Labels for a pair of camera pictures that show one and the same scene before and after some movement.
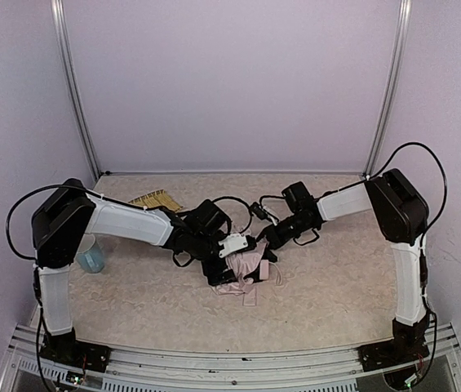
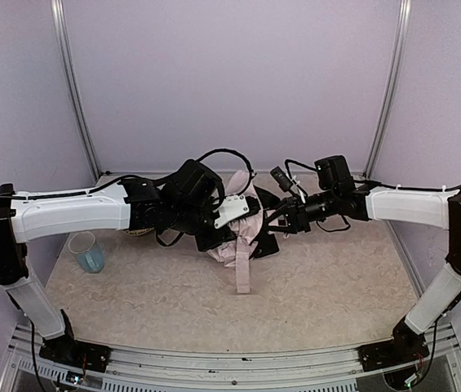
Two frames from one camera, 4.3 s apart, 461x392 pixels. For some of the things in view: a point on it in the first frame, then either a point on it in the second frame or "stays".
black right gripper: (276, 236) to (291, 216)
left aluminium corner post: (60, 23) stays
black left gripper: (217, 270) to (214, 238)
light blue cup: (90, 254) stays
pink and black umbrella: (250, 267) to (250, 241)
